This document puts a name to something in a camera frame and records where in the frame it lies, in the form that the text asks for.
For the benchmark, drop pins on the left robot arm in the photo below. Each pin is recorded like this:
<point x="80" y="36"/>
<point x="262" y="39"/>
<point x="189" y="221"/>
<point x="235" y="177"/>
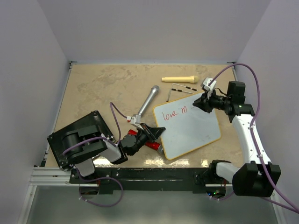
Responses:
<point x="85" y="143"/>

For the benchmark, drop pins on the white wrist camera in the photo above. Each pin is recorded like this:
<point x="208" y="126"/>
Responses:
<point x="135" y="119"/>
<point x="208" y="85"/>

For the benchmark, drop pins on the wire whiteboard stand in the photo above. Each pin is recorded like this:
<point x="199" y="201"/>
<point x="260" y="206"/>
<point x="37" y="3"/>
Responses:
<point x="190" y="90"/>

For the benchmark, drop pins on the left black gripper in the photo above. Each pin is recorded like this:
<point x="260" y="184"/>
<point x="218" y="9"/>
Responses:
<point x="152" y="133"/>

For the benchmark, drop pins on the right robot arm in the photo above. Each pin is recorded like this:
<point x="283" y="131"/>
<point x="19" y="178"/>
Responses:
<point x="257" y="174"/>

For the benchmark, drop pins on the red toy microphone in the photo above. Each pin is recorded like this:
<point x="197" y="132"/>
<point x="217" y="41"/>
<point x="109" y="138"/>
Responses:
<point x="153" y="145"/>

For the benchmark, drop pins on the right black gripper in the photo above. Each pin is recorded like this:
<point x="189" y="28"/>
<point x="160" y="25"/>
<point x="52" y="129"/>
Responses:
<point x="204" y="102"/>

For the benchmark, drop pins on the silver toy microphone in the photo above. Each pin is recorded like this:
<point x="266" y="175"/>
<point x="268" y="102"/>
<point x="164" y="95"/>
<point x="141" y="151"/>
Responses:
<point x="153" y="92"/>

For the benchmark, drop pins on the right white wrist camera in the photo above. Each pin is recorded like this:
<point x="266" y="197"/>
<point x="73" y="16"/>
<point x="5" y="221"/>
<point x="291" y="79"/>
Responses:
<point x="208" y="85"/>

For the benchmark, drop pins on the cream toy microphone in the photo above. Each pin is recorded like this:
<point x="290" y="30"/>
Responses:
<point x="189" y="79"/>

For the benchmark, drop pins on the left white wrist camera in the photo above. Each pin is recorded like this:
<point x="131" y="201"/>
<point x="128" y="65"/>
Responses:
<point x="135" y="119"/>

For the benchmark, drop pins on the yellow framed whiteboard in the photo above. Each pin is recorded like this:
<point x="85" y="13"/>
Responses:
<point x="187" y="127"/>

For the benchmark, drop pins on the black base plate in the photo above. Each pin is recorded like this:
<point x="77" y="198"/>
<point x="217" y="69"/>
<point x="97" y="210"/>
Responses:
<point x="195" y="180"/>

